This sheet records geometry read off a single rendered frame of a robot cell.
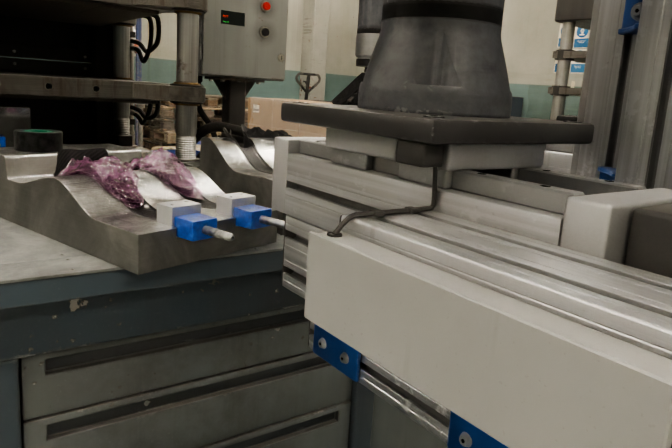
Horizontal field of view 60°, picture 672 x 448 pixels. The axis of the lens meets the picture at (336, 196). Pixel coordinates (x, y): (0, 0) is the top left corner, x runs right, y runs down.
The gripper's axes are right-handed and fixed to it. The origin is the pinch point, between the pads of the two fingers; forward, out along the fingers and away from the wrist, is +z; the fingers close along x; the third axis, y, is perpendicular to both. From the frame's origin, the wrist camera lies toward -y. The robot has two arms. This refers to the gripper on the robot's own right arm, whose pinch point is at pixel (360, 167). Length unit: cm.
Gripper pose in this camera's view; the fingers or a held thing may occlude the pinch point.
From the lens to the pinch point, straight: 110.2
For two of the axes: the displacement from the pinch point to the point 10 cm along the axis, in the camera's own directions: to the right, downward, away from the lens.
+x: 8.2, -0.5, 5.7
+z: -0.6, 9.8, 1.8
